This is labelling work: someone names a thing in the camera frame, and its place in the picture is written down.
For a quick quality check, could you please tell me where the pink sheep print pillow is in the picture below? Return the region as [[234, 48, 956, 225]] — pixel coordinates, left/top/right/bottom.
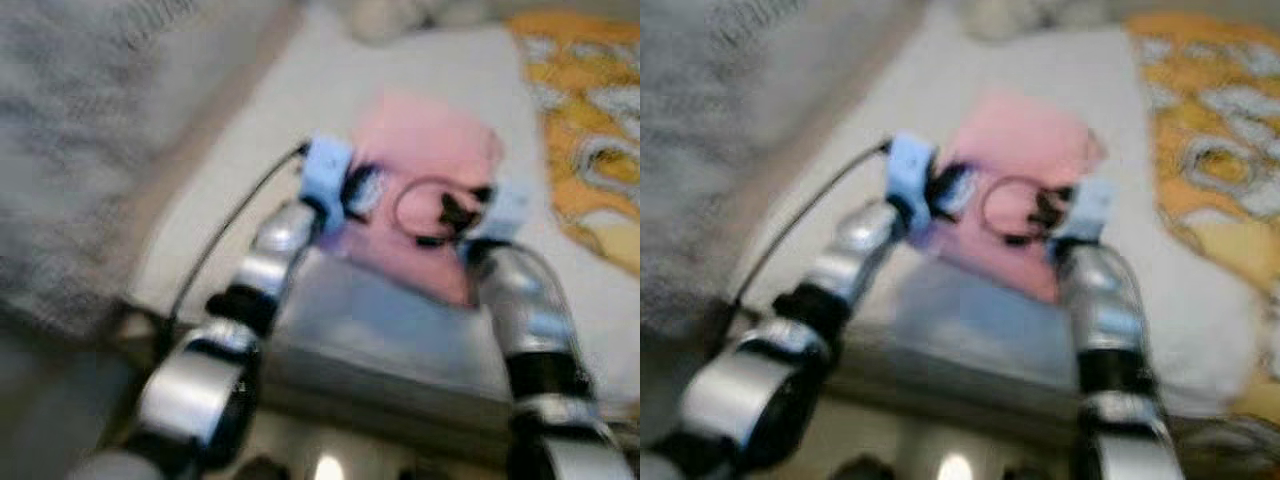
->
[[935, 85, 1108, 304], [338, 88, 506, 307]]

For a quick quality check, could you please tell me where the yellow duck print blanket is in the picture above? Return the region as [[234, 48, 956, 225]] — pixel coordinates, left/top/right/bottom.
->
[[505, 10, 641, 279], [1125, 10, 1280, 301]]

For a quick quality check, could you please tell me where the white quilted mattress pad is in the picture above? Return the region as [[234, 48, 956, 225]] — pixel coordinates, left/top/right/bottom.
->
[[740, 5, 1261, 416], [130, 5, 641, 401]]

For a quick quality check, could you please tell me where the beige plush toy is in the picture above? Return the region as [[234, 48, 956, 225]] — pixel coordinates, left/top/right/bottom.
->
[[345, 0, 491, 44], [965, 0, 1111, 43]]

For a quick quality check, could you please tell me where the grey floral printed headboard cushion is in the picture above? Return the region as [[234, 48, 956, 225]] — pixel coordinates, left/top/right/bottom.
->
[[640, 0, 921, 336], [0, 0, 301, 341]]

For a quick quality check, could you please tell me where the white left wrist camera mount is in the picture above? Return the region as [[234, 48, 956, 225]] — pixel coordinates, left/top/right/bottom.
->
[[885, 130, 938, 204], [298, 135, 354, 209]]

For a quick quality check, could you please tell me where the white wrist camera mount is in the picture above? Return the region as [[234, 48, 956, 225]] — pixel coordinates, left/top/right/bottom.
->
[[298, 135, 354, 209], [478, 182, 533, 243], [885, 130, 938, 204], [1068, 178, 1119, 243]]

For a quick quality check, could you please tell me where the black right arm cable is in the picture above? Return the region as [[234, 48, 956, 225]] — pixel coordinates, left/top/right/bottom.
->
[[392, 177, 471, 246], [980, 177, 1051, 244]]

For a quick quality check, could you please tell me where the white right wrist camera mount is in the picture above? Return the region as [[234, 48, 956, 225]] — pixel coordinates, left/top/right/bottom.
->
[[478, 182, 533, 243], [1068, 178, 1119, 243]]

